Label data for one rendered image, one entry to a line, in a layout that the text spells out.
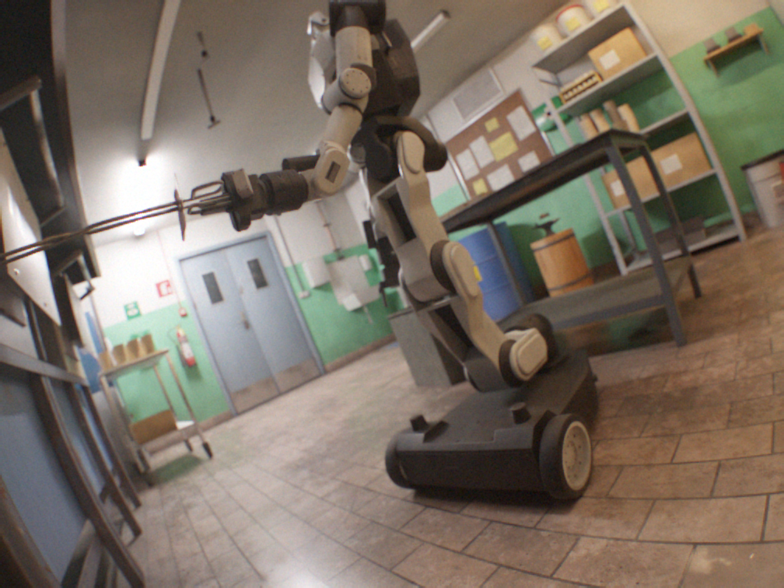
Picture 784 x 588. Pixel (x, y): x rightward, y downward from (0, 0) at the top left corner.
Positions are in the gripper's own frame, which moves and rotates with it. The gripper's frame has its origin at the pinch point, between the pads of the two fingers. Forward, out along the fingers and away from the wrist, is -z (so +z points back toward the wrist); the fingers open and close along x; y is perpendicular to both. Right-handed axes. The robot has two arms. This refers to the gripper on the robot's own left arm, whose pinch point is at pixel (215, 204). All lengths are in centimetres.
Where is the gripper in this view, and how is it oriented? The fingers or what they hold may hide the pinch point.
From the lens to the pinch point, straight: 79.3
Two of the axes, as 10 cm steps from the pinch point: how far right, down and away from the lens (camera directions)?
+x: -3.8, -9.3, 0.2
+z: 7.4, -2.9, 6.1
